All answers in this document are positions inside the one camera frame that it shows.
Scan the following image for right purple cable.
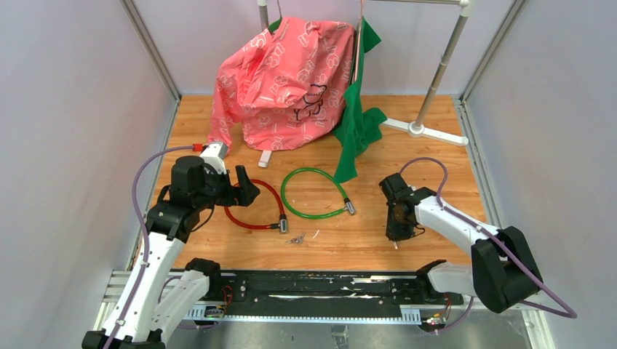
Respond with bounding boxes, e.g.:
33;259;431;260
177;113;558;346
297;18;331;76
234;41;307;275
399;156;578;321

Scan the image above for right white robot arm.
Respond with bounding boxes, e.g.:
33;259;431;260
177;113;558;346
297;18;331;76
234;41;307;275
379;173;543;313

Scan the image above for purple cable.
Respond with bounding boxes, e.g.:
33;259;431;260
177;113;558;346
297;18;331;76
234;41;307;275
101;143;204;349
399;156;578;321

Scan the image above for keys near red lock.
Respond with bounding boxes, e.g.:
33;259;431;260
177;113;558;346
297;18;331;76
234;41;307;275
287;233;306;244

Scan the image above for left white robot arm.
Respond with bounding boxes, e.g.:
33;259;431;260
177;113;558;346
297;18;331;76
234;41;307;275
81;156;260;348

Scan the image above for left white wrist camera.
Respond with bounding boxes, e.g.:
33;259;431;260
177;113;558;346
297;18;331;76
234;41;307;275
199;142;228;175

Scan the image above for white metal clothes rack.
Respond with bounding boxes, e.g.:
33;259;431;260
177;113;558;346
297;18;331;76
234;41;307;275
256;0;476;168

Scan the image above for red cable lock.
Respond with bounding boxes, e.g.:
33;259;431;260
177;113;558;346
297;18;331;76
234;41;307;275
224;179;290;234

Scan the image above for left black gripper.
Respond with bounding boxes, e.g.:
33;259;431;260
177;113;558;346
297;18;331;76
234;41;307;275
194;164;260;211

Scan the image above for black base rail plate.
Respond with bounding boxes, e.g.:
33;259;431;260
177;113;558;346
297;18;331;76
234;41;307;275
188;270;464;324

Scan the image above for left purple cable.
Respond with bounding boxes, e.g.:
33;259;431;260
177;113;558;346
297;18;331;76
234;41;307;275
101;143;204;349

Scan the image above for pink patterned jacket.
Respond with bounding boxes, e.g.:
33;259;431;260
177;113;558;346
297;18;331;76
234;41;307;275
208;17;355;151

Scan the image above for green cable lock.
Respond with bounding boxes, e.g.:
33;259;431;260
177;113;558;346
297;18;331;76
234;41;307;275
280;167;357;220

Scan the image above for green cloth garment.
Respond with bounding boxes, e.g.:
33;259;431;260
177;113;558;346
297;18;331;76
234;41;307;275
333;18;387;183

